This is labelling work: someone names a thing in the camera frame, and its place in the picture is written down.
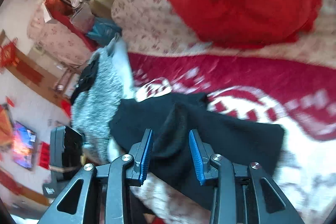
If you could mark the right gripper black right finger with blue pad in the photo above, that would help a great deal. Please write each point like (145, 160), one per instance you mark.
(242, 193)

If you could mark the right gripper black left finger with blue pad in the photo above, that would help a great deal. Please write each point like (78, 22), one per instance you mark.
(101, 194)

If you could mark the black knit pants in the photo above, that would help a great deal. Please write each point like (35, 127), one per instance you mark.
(172, 117)

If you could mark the grey fleece jacket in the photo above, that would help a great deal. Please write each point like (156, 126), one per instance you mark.
(95, 108)

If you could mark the black garment on jacket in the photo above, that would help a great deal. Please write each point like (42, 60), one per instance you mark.
(86, 80)

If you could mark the red chinese knot decoration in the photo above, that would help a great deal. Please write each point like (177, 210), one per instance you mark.
(9, 54)

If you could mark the red and white blanket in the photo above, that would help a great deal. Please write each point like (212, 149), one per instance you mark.
(298, 96)

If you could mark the teal plastic bag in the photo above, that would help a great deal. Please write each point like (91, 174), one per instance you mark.
(103, 31)

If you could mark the floral bed sheet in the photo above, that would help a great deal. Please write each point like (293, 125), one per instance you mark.
(150, 27)

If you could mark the wall television screen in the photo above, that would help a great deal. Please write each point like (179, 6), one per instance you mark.
(24, 146)

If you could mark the red framed wall picture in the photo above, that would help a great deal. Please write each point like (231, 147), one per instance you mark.
(6, 126)

